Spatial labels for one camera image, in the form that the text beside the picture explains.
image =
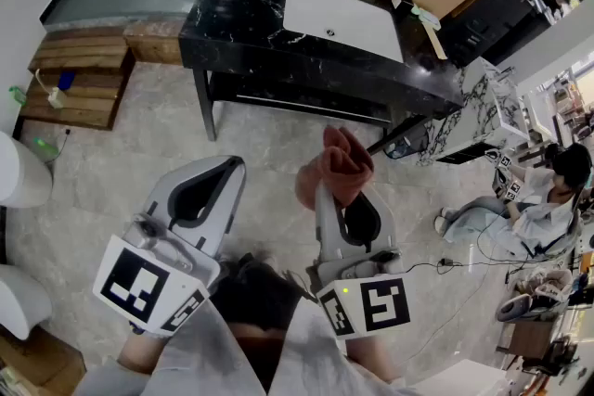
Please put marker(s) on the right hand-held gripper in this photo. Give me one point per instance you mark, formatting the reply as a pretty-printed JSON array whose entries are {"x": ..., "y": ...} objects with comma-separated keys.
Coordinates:
[{"x": 385, "y": 306}]

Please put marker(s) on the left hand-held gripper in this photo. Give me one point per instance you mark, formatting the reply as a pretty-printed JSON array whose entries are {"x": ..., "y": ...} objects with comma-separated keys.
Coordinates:
[{"x": 134, "y": 287}]

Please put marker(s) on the rust red cloth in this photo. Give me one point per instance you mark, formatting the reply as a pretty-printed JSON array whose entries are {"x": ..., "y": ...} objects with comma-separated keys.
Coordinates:
[{"x": 343, "y": 167}]

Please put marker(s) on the black pump dispenser bottle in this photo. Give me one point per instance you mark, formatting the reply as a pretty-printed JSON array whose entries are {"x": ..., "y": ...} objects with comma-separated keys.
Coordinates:
[{"x": 410, "y": 1}]

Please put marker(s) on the person's right forearm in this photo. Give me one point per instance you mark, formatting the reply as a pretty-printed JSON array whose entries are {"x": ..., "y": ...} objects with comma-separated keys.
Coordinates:
[{"x": 371, "y": 357}]

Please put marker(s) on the person's left forearm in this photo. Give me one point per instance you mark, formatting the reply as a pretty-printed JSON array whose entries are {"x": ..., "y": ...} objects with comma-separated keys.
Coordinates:
[{"x": 139, "y": 352}]

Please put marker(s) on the green plastic bottle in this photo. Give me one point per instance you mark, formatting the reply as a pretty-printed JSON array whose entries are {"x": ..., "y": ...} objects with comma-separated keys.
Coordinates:
[
  {"x": 17, "y": 96},
  {"x": 46, "y": 148}
]

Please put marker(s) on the white soap dish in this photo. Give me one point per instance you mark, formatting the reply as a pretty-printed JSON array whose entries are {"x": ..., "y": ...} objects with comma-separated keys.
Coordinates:
[{"x": 429, "y": 20}]

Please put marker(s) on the dark waste basket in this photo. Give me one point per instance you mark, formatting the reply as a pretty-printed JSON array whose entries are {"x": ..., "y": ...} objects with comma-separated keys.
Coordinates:
[{"x": 408, "y": 144}]

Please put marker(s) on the person's black trousers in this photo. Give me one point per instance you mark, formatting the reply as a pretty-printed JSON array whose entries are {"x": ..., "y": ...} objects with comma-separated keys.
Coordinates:
[{"x": 255, "y": 292}]

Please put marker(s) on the person's grey shirt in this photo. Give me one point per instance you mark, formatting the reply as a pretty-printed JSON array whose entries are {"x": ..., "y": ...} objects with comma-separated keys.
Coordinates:
[{"x": 199, "y": 357}]

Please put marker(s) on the wooden block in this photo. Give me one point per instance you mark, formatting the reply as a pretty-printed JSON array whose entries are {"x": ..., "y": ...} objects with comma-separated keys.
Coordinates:
[{"x": 153, "y": 44}]

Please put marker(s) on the grey handheld appliance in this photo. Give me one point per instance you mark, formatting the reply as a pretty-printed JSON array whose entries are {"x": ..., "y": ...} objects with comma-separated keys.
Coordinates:
[{"x": 515, "y": 308}]

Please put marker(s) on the white power adapter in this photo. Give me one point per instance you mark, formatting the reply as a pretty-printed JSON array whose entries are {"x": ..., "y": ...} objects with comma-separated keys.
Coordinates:
[{"x": 56, "y": 98}]

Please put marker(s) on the wooden step platform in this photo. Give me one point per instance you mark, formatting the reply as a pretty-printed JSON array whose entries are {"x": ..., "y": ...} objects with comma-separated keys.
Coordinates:
[{"x": 79, "y": 69}]

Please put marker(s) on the blue box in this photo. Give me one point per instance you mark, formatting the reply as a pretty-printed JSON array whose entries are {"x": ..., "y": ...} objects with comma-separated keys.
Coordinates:
[{"x": 66, "y": 81}]

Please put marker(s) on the black marble vanity table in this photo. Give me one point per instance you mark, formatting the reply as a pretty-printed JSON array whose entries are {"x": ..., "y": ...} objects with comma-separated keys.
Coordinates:
[{"x": 241, "y": 28}]

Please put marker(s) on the brown wooden stool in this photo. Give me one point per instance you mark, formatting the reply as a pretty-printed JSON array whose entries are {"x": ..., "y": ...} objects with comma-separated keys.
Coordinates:
[{"x": 529, "y": 338}]

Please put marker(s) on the pale wooden strip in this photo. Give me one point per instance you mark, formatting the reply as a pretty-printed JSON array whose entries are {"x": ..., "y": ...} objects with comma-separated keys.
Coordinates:
[{"x": 436, "y": 42}]

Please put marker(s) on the white sink basin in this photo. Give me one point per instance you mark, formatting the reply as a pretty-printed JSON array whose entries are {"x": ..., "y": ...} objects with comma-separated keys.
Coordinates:
[{"x": 343, "y": 18}]

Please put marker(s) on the brown cardboard carton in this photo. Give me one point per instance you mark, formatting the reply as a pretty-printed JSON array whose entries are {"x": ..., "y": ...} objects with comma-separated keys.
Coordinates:
[{"x": 42, "y": 366}]

